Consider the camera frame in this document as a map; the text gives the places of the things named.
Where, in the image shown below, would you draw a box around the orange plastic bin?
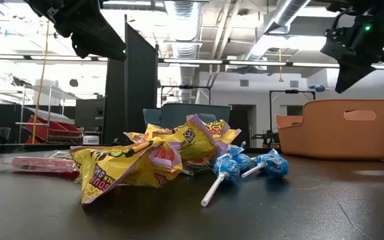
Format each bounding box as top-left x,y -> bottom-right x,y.
275,99 -> 384,161

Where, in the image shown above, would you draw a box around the black partition panel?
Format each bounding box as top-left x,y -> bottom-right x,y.
102,13 -> 160,146

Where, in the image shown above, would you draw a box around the blue-grey plastic bin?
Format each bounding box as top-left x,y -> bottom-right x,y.
143,102 -> 232,149

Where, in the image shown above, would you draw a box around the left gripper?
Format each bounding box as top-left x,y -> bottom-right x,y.
23,0 -> 128,63

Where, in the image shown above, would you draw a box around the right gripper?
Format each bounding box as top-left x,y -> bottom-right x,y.
320,6 -> 384,95

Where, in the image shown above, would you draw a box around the yellow hanging pendant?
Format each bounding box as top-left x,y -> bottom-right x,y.
277,48 -> 285,83

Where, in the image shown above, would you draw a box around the white floor box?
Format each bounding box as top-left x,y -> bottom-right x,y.
82,135 -> 101,145

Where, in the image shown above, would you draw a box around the silver air duct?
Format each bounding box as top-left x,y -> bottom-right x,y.
171,0 -> 202,104
243,0 -> 313,73

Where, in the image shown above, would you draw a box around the black metal frame stand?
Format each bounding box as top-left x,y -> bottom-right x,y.
268,89 -> 317,147
160,84 -> 213,108

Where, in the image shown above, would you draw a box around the metal shelf rack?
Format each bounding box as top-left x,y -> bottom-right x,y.
14,85 -> 80,145

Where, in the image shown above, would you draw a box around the long ceiling light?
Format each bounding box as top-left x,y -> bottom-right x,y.
163,59 -> 224,65
291,61 -> 384,71
228,60 -> 288,67

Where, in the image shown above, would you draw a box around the black cabinet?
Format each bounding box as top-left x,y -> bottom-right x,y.
74,98 -> 105,133

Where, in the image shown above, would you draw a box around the black tripod base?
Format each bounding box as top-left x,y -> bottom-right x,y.
251,131 -> 281,148

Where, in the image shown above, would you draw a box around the red storage bins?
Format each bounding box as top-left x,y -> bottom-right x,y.
23,115 -> 83,145

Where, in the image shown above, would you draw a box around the yellow cable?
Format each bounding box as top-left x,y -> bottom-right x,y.
31,19 -> 51,145

